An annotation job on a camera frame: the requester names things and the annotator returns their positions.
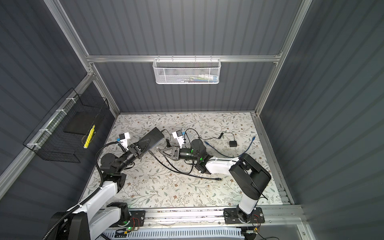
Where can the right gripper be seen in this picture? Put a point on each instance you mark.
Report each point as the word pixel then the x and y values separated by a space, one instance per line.
pixel 177 151

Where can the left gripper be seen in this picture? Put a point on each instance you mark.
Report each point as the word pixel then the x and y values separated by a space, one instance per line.
pixel 135 152

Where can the white box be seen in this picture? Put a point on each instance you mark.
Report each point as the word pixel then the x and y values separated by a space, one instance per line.
pixel 189 136

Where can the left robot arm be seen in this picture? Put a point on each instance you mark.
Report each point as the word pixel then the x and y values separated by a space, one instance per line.
pixel 89 219

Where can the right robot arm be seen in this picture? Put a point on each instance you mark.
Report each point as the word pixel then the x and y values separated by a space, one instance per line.
pixel 250 176

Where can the yellow item in basket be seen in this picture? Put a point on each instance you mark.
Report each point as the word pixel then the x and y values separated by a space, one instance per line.
pixel 89 137

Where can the black pad in basket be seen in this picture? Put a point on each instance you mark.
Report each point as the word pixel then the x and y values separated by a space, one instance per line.
pixel 80 123

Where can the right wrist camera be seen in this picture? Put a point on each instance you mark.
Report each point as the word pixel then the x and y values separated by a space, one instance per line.
pixel 179 136

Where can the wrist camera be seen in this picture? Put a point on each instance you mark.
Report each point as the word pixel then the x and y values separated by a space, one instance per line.
pixel 179 136
pixel 123 140

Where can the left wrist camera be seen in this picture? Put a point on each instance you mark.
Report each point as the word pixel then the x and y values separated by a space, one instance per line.
pixel 123 140

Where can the black wire wall basket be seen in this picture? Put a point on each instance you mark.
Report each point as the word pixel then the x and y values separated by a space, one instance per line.
pixel 67 134

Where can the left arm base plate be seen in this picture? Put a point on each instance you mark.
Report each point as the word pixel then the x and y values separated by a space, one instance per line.
pixel 136 219

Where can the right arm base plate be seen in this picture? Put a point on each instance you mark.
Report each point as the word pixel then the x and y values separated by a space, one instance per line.
pixel 237 216

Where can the white ventilated cable duct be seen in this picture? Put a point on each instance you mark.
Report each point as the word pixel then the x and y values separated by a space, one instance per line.
pixel 219 233

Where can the white mesh wall basket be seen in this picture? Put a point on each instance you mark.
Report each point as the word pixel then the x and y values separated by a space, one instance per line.
pixel 184 72

